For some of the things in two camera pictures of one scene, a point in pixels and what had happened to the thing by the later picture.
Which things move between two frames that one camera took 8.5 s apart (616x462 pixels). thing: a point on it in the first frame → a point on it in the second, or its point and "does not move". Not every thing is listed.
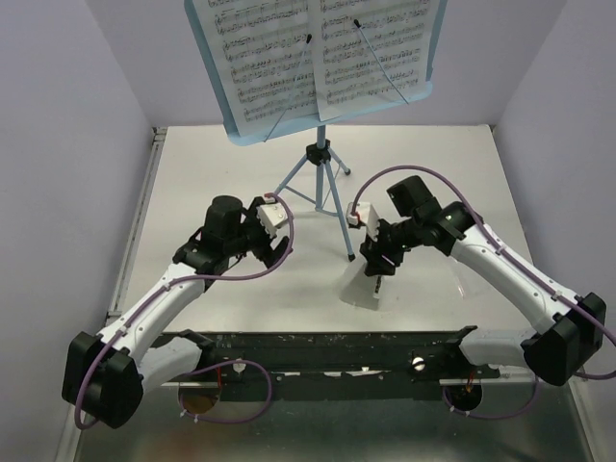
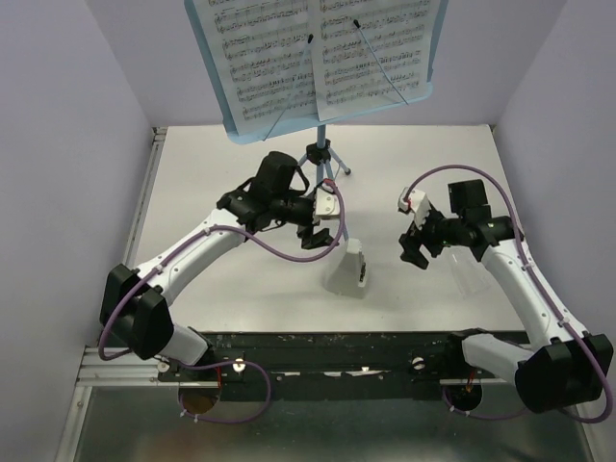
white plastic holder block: [362, 290] → [347, 277]
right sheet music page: [371, 51] does not move
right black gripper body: [393, 241] → [438, 231]
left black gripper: [267, 253] → [319, 240]
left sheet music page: [267, 55] does not move
